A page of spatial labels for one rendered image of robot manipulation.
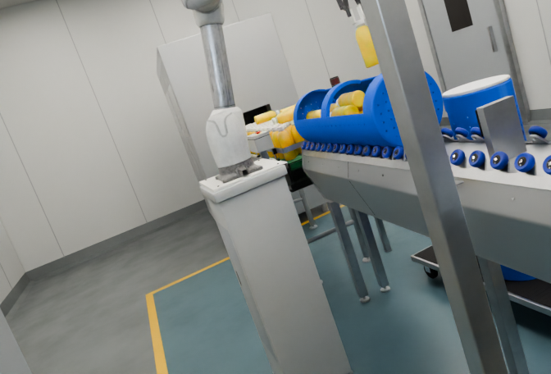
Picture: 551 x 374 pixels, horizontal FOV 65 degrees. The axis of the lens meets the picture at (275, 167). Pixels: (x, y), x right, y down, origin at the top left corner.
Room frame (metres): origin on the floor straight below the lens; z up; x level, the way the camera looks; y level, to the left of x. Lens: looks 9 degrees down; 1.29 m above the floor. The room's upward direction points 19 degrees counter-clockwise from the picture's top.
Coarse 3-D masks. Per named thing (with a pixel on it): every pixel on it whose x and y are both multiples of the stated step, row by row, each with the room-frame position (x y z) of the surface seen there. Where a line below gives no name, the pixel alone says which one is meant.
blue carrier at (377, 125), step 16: (352, 80) 1.89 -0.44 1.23; (368, 80) 1.84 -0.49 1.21; (432, 80) 1.52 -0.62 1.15; (304, 96) 2.27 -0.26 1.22; (320, 96) 2.34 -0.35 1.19; (336, 96) 2.31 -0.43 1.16; (368, 96) 1.49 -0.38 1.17; (384, 96) 1.47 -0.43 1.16; (432, 96) 1.51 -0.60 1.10; (304, 112) 2.31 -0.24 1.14; (368, 112) 1.48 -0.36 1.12; (384, 112) 1.47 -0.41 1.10; (304, 128) 2.16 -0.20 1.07; (320, 128) 1.96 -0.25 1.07; (336, 128) 1.78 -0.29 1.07; (352, 128) 1.64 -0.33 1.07; (368, 128) 1.51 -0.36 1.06; (384, 128) 1.46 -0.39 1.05; (384, 144) 1.53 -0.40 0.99; (400, 144) 1.47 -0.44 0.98
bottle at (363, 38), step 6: (360, 30) 1.86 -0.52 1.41; (366, 30) 1.85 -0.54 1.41; (360, 36) 1.85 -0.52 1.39; (366, 36) 1.85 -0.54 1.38; (360, 42) 1.86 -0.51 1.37; (366, 42) 1.85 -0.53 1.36; (360, 48) 1.88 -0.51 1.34; (366, 48) 1.85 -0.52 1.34; (372, 48) 1.85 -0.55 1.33; (366, 54) 1.86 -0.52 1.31; (372, 54) 1.85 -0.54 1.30; (366, 60) 1.86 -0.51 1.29; (372, 60) 1.85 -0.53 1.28; (366, 66) 1.88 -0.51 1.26
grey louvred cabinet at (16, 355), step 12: (0, 312) 1.20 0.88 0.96; (0, 324) 1.17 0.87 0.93; (0, 336) 1.13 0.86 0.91; (12, 336) 1.21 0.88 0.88; (0, 348) 1.10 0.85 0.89; (12, 348) 1.17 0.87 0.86; (0, 360) 1.07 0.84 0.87; (12, 360) 1.14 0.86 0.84; (24, 360) 1.20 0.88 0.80; (0, 372) 1.04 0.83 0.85; (12, 372) 1.10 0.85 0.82; (24, 372) 1.17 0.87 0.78
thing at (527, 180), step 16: (352, 160) 1.78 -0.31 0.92; (368, 160) 1.65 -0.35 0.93; (384, 160) 1.54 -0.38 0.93; (400, 160) 1.44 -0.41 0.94; (464, 160) 1.14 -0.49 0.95; (464, 176) 1.11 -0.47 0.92; (480, 176) 1.06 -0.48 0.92; (496, 176) 1.01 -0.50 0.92; (512, 176) 0.96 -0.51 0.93; (528, 176) 0.92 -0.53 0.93; (544, 176) 0.88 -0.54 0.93
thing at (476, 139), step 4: (444, 136) 1.48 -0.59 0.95; (448, 136) 1.47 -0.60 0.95; (456, 136) 1.42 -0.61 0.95; (460, 136) 1.40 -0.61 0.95; (472, 136) 1.34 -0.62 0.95; (476, 136) 1.33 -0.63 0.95; (532, 136) 1.12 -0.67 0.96; (536, 136) 1.11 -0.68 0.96; (444, 140) 1.51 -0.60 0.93; (448, 140) 1.49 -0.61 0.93; (452, 140) 1.47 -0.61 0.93; (456, 140) 1.45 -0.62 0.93; (460, 140) 1.43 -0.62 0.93; (464, 140) 1.41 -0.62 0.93; (468, 140) 1.39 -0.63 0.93; (472, 140) 1.38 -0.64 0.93; (476, 140) 1.35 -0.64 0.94; (480, 140) 1.33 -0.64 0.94; (484, 140) 1.32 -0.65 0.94; (532, 140) 1.14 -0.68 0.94; (536, 140) 1.12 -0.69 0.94; (540, 140) 1.11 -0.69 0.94; (544, 140) 1.10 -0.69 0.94
